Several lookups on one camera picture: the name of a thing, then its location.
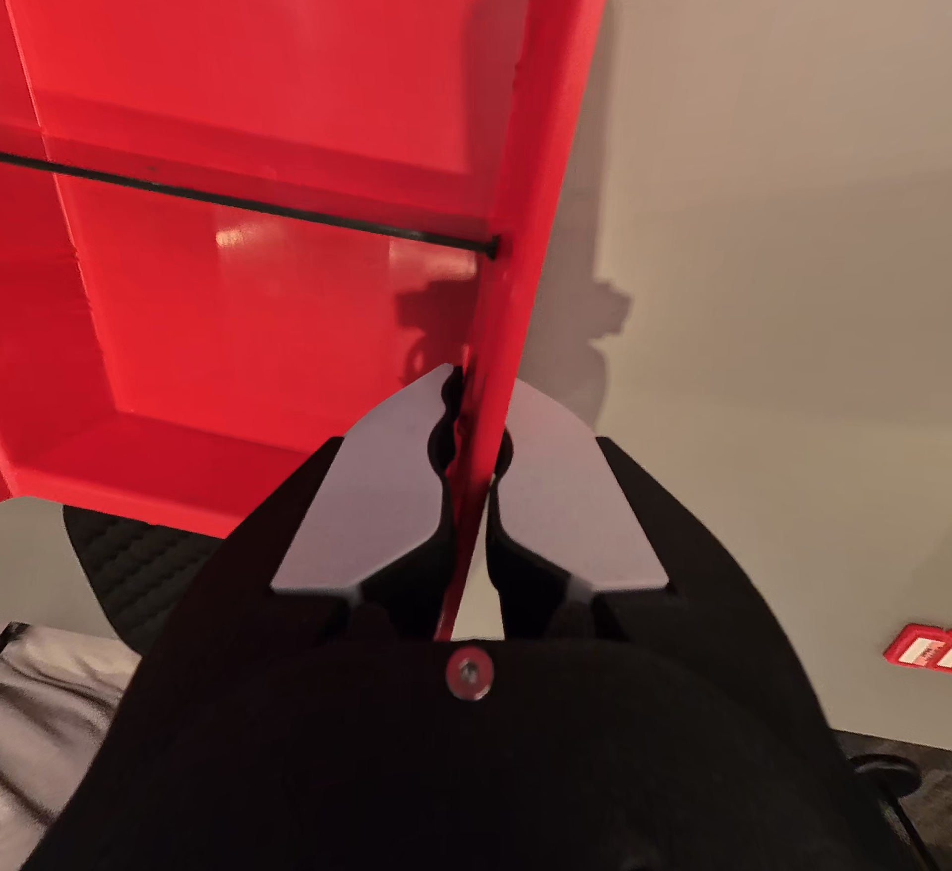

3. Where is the red and white label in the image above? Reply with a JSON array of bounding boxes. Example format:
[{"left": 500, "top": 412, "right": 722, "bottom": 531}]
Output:
[{"left": 884, "top": 623, "right": 952, "bottom": 673}]

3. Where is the grey cloth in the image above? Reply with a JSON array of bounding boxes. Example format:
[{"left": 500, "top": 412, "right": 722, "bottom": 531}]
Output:
[{"left": 0, "top": 620, "right": 144, "bottom": 871}]

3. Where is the red plastic bin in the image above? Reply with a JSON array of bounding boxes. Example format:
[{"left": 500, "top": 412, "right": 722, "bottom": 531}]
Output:
[{"left": 0, "top": 0, "right": 627, "bottom": 643}]

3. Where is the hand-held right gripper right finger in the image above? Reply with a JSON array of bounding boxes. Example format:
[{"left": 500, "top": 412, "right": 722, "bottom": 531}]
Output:
[{"left": 485, "top": 377, "right": 670, "bottom": 603}]

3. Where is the black mesh chair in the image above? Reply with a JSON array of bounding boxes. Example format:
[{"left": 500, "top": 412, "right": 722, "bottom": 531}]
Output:
[{"left": 61, "top": 502, "right": 228, "bottom": 660}]

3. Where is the black chair base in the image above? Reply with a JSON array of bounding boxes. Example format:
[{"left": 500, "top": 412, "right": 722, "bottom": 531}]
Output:
[{"left": 848, "top": 752, "right": 925, "bottom": 803}]

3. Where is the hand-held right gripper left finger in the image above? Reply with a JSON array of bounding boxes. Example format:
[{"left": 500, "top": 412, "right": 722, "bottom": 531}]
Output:
[{"left": 269, "top": 363, "right": 464, "bottom": 606}]

